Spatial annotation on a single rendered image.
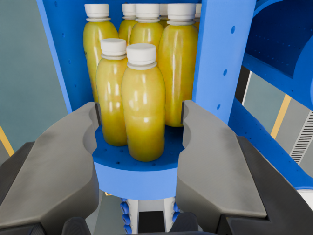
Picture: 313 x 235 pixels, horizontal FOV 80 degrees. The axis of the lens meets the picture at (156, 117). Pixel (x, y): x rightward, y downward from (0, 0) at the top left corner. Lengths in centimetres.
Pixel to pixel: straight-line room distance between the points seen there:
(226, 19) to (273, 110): 177
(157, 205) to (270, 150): 50
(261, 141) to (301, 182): 21
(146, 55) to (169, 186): 18
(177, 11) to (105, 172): 23
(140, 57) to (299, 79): 43
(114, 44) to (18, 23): 137
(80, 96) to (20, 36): 129
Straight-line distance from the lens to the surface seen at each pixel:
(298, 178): 82
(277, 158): 87
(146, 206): 78
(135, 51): 25
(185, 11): 28
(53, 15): 35
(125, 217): 85
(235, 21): 22
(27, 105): 186
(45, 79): 168
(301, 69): 57
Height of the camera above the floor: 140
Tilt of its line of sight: 59 degrees down
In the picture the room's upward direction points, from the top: 175 degrees clockwise
